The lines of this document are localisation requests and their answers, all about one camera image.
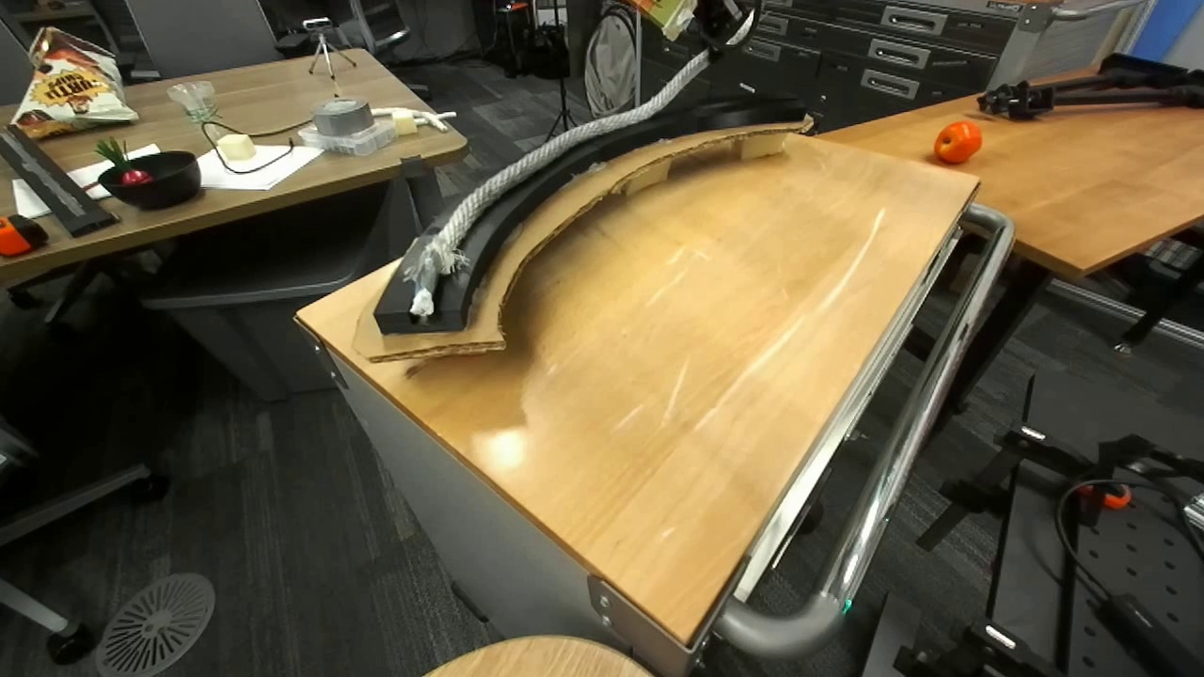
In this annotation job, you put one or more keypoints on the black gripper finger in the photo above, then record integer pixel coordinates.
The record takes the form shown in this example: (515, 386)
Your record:
(723, 24)

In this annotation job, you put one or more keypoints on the grey drawer cabinet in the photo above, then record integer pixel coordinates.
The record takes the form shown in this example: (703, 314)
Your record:
(871, 58)

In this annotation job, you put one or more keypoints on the orange round fruit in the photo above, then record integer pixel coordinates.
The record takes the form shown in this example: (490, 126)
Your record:
(957, 143)

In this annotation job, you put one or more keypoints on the grey tape roll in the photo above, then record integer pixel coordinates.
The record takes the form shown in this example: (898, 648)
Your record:
(340, 118)

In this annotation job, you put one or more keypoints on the curved cardboard base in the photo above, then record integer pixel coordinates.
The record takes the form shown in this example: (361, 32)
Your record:
(619, 177)

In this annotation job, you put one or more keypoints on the small white tripod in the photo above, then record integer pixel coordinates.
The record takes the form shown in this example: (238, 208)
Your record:
(323, 49)

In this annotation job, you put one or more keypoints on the black bowl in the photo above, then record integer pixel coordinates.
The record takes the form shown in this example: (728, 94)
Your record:
(155, 183)

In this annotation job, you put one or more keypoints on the chip snack bag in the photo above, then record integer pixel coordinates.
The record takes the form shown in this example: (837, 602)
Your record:
(71, 86)

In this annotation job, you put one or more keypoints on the round wooden stool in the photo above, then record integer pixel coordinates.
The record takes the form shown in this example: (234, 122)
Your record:
(541, 655)

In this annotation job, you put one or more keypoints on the black flat bar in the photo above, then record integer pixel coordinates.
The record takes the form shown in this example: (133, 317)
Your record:
(66, 200)

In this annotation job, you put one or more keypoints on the black camera tripod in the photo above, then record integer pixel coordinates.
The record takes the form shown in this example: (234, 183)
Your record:
(1118, 79)

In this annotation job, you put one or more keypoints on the chrome cart handle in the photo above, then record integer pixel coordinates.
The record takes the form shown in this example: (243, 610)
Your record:
(832, 598)

